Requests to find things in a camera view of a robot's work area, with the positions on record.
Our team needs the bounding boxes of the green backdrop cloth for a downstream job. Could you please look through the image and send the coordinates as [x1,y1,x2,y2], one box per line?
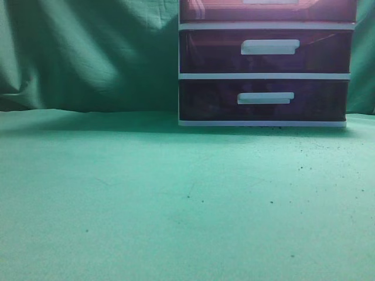
[0,0,375,115]

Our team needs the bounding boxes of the white plastic drawer cabinet frame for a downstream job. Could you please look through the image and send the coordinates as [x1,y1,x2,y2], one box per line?
[178,6,356,127]

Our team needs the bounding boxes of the translucent purple drawer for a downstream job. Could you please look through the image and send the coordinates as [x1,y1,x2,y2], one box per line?
[179,0,357,23]
[179,29,353,74]
[179,80,349,122]

